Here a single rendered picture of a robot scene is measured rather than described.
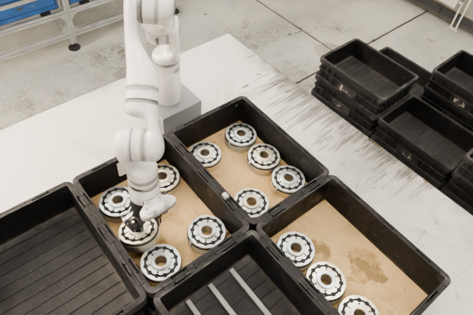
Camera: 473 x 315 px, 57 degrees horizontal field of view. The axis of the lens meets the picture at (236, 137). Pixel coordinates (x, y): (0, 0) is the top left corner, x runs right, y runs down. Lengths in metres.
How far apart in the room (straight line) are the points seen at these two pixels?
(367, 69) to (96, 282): 1.76
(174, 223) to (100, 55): 2.09
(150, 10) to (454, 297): 1.15
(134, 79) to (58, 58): 2.28
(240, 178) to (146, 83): 0.52
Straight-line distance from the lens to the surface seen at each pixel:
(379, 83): 2.38
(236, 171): 1.36
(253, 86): 1.84
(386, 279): 1.27
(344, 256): 1.26
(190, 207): 1.27
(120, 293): 1.17
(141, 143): 0.91
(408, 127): 2.36
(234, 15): 3.58
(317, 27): 3.59
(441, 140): 2.38
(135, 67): 0.95
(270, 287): 1.18
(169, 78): 1.50
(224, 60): 1.96
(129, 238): 1.17
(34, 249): 1.27
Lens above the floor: 1.89
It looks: 47 degrees down
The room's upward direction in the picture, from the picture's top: 7 degrees clockwise
